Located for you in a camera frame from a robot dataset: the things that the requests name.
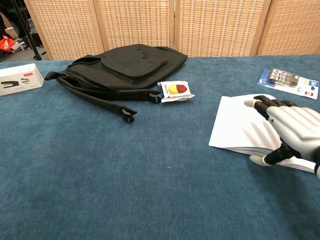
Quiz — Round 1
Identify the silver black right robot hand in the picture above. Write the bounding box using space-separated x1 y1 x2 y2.
244 94 320 167

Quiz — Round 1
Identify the white and yellow booklet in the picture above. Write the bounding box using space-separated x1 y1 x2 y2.
208 93 318 174

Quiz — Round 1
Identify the binder clips blister pack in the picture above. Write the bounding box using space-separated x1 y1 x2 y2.
257 67 320 100

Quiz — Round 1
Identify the white red snack packet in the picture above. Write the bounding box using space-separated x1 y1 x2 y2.
157 79 196 104

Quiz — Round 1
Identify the black backpack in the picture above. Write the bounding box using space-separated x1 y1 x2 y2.
44 43 189 124

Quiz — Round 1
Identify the blue table mat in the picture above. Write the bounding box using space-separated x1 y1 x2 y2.
0 54 320 240

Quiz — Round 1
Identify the wicker folding screen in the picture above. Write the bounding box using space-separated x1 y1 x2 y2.
23 0 320 61

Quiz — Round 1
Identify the white stapler box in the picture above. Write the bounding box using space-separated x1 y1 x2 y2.
0 63 45 97

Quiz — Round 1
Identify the black tripod stand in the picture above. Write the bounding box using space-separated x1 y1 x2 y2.
9 0 43 61

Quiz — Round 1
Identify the orange plastic bag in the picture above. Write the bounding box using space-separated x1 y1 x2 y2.
0 34 20 54

